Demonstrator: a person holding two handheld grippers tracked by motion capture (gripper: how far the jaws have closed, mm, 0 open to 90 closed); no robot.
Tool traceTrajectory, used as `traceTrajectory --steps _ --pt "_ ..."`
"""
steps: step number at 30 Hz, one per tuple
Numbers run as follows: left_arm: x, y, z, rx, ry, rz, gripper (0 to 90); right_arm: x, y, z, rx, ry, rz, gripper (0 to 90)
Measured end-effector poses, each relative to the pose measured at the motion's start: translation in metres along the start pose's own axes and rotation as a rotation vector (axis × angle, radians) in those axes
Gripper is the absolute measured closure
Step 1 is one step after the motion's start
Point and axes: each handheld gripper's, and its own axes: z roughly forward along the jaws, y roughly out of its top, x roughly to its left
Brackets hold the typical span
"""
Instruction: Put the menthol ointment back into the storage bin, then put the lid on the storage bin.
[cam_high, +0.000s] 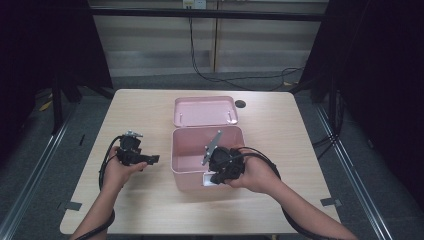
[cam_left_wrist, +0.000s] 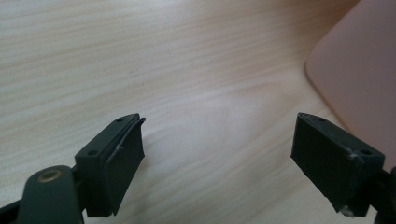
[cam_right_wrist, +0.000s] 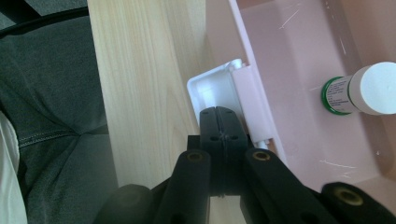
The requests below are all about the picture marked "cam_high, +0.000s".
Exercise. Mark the pink lidded storage box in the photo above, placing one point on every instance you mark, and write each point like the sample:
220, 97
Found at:
193, 150

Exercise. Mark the person's left hand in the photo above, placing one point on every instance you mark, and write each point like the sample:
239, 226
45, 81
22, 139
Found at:
115, 173

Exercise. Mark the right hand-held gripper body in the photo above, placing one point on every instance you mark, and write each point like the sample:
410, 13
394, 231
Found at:
226, 161

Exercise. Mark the grey floor tape piece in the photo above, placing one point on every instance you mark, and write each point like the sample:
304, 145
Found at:
331, 202
73, 206

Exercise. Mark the black metal stand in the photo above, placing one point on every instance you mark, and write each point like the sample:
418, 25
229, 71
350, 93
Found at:
57, 106

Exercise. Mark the small black floor tape strip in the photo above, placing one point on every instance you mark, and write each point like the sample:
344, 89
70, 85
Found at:
82, 140

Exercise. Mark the metal floor rail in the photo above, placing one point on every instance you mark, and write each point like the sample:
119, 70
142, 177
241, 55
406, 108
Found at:
33, 176
353, 180

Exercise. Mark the dark curtain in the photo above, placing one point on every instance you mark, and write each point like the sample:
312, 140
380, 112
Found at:
33, 50
383, 66

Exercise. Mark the yellow floor tape piece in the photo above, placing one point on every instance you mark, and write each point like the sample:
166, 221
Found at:
45, 106

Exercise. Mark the white wall outlet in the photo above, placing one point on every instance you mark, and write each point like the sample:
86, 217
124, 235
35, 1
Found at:
195, 4

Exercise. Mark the black horizontal bar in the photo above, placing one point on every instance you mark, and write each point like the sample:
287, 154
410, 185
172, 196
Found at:
166, 13

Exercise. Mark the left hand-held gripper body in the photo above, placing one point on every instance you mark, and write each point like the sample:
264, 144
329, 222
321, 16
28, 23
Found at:
130, 151

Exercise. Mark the black table grommet hole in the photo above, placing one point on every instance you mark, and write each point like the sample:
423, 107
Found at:
241, 103

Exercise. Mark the person's right hand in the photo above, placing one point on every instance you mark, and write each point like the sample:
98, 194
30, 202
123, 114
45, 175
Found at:
256, 175

